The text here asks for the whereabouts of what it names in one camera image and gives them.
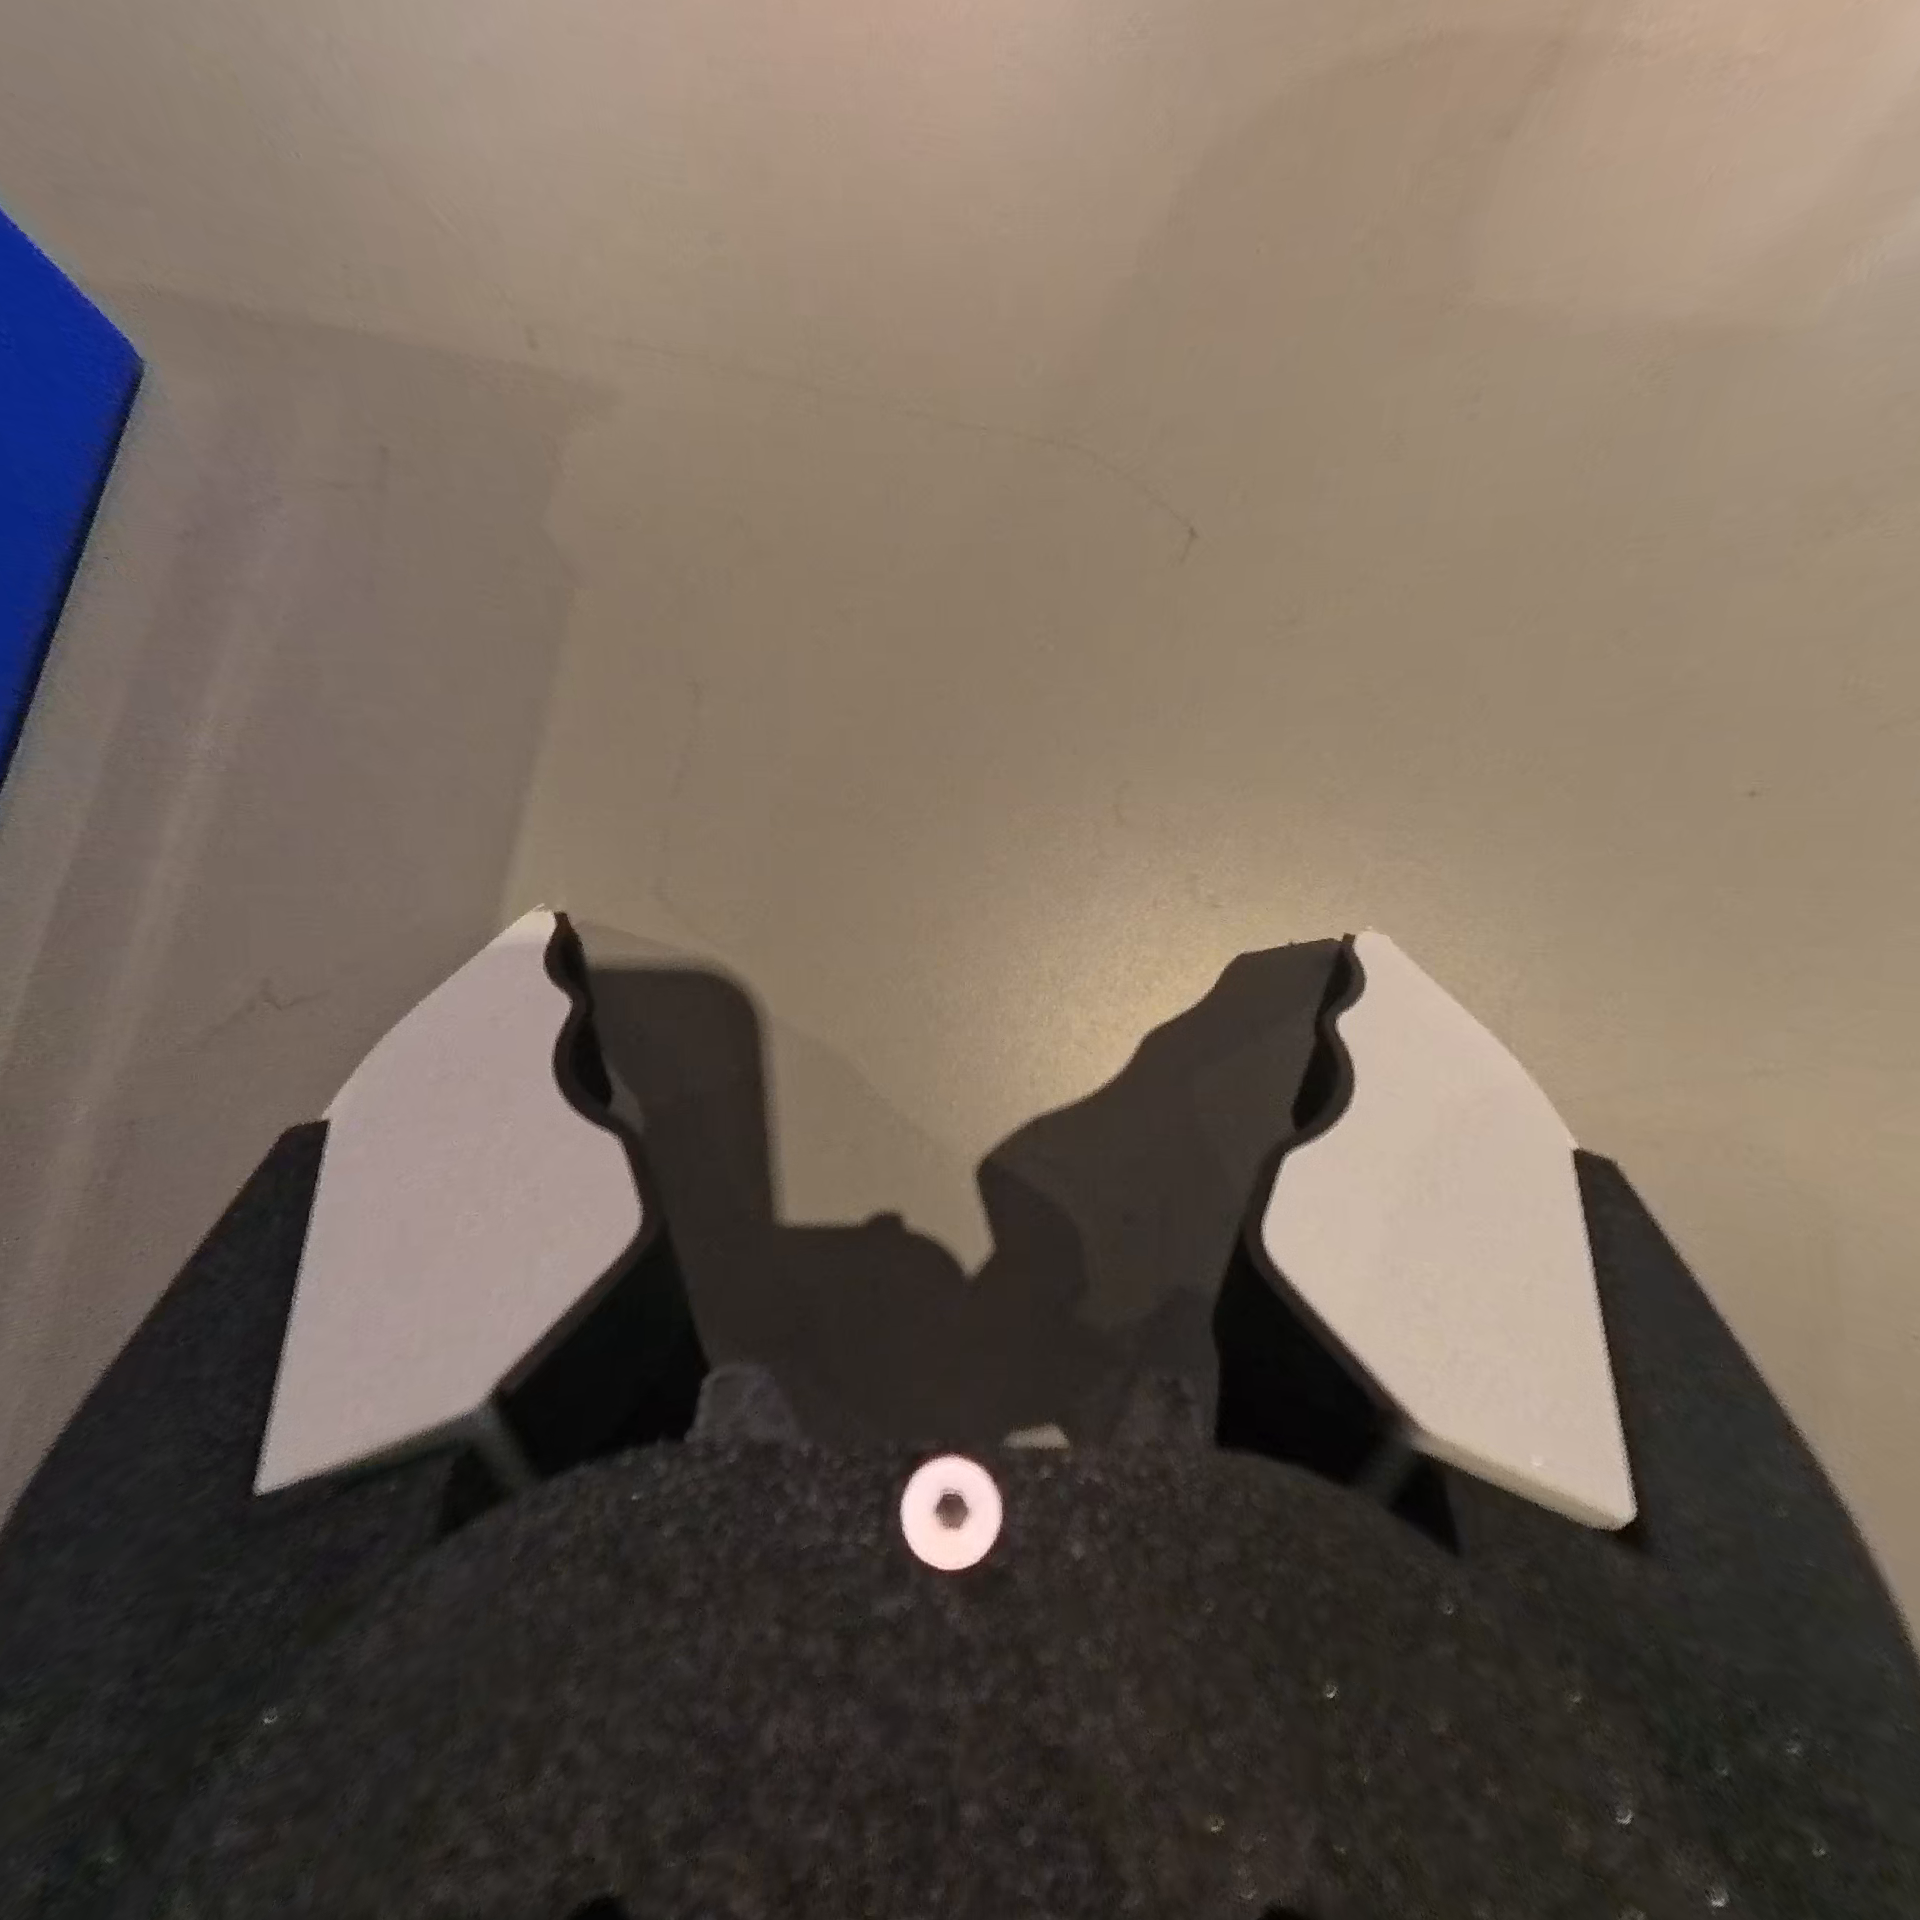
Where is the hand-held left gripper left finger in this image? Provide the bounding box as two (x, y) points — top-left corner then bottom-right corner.
(253, 904), (670, 1495)

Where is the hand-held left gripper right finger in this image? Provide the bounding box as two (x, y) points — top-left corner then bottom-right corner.
(1214, 930), (1638, 1535)

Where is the blue plastic bin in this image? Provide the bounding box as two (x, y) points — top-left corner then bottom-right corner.
(0, 205), (147, 800)

